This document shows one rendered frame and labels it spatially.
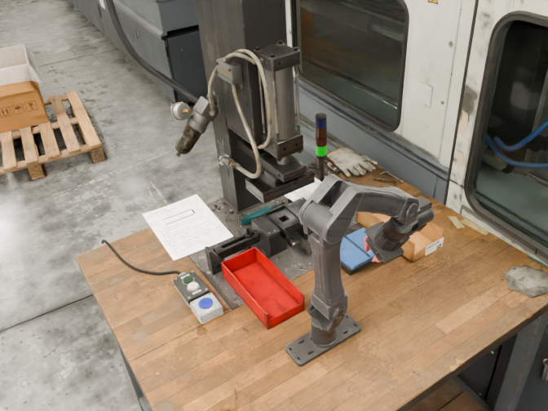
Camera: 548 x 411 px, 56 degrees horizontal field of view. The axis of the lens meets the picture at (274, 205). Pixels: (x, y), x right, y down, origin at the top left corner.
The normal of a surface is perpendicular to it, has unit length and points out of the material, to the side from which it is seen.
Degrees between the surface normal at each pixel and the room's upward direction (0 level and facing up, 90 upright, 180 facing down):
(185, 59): 90
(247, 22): 90
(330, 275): 90
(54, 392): 0
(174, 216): 0
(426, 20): 90
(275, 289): 0
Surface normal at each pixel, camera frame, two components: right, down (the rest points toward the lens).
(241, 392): -0.06, -0.81
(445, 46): -0.87, 0.33
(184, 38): 0.49, 0.48
